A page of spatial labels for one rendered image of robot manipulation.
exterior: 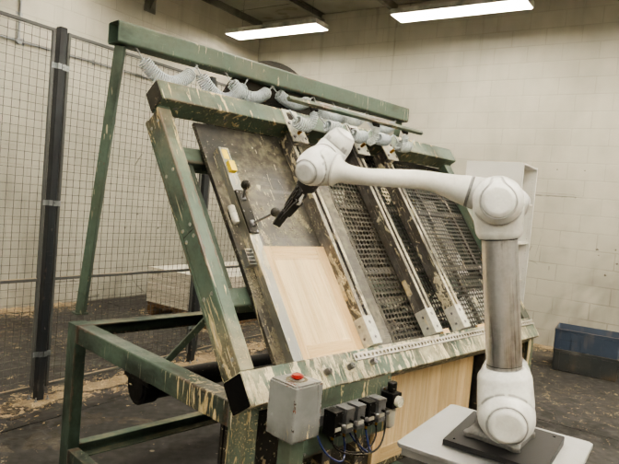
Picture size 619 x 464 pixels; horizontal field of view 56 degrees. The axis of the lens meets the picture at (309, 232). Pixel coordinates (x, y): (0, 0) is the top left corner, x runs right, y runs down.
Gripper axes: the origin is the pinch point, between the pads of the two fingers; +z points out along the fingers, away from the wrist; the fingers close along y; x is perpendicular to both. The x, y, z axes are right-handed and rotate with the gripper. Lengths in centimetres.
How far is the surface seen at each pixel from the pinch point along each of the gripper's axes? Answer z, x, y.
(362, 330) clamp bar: 27, 56, 5
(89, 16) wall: 206, -172, -520
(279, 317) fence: 25.5, 16.1, 20.7
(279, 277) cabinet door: 24.0, 13.9, 1.3
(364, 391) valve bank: 35, 61, 29
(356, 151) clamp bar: 2, 41, -95
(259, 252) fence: 19.9, 2.0, -1.8
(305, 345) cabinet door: 29.9, 30.3, 24.1
